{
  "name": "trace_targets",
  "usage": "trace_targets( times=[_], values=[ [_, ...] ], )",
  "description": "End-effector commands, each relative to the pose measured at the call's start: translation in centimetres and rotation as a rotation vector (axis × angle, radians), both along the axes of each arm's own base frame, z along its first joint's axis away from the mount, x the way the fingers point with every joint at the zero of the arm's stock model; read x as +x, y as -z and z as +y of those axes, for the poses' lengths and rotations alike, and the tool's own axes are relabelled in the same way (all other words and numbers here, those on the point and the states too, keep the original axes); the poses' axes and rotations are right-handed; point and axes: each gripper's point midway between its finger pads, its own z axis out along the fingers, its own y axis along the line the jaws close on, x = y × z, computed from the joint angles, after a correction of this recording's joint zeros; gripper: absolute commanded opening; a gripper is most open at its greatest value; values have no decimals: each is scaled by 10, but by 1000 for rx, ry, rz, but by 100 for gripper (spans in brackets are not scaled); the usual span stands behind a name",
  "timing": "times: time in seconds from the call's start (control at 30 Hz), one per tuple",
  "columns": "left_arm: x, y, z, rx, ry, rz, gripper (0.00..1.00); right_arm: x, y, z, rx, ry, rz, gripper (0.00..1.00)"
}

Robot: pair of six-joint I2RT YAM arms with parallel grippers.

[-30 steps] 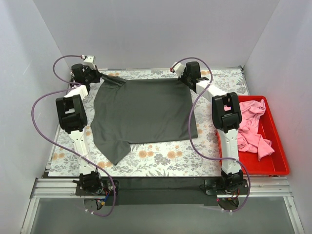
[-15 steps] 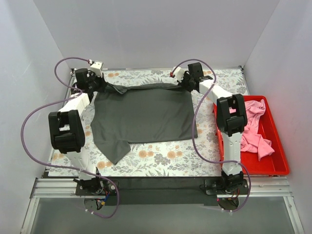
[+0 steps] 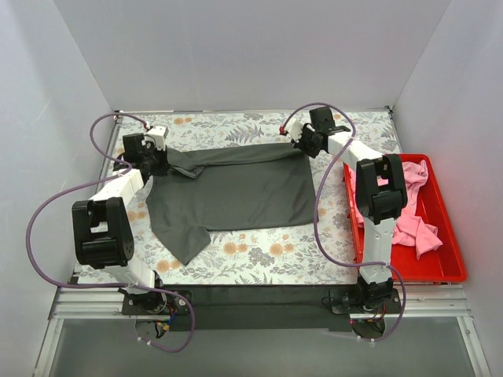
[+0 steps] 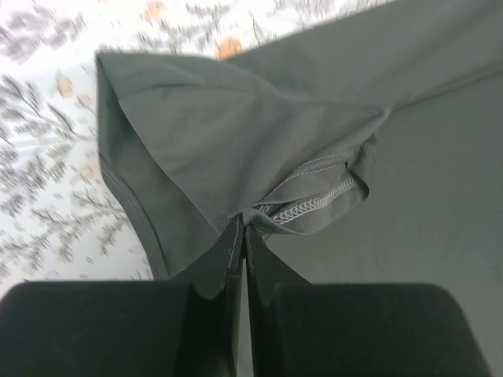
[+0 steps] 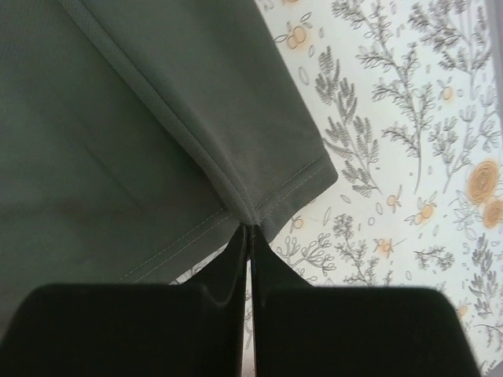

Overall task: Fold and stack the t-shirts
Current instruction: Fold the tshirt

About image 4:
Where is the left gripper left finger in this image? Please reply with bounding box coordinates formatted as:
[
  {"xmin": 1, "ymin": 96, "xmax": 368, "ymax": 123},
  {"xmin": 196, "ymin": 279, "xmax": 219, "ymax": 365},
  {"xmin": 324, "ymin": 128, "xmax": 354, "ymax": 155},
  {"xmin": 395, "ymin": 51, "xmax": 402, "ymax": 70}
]
[{"xmin": 1, "ymin": 219, "xmax": 244, "ymax": 376}]

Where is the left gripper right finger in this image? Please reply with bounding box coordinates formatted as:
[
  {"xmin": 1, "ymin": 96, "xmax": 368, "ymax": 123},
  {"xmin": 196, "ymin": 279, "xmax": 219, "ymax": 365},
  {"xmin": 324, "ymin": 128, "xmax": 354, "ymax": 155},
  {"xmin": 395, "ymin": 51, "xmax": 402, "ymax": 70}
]
[{"xmin": 246, "ymin": 227, "xmax": 490, "ymax": 376}]

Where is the dark grey t shirt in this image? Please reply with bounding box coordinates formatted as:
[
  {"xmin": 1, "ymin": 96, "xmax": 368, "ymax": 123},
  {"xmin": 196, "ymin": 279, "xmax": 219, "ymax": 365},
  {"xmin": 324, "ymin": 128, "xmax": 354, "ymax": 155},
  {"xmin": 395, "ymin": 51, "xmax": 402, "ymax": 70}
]
[{"xmin": 94, "ymin": 0, "xmax": 503, "ymax": 284}]

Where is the floral table mat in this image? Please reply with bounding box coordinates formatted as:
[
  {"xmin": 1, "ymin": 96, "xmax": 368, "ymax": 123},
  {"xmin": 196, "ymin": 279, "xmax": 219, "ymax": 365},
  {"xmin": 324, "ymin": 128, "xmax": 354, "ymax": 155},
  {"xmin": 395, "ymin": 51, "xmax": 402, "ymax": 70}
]
[{"xmin": 1, "ymin": 0, "xmax": 373, "ymax": 289}]

